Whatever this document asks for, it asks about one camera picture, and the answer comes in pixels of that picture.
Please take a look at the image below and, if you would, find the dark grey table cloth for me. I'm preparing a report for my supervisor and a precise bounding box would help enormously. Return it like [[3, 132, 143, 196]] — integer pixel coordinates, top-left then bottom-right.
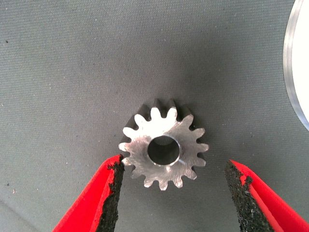
[[0, 0, 309, 232]]

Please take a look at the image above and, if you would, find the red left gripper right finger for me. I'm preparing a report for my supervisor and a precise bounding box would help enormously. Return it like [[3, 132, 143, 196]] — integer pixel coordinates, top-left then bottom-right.
[[224, 159, 309, 232]]

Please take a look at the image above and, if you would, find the round metal carrier plate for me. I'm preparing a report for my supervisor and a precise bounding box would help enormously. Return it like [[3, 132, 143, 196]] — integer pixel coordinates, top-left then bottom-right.
[[282, 0, 309, 132]]

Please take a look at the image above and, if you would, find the small steel planetary gear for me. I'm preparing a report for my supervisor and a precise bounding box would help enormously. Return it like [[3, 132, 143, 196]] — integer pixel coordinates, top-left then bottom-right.
[[118, 98, 210, 191]]

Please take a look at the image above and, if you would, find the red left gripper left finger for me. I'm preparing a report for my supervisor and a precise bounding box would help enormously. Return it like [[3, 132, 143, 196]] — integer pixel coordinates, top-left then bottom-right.
[[52, 154, 126, 232]]

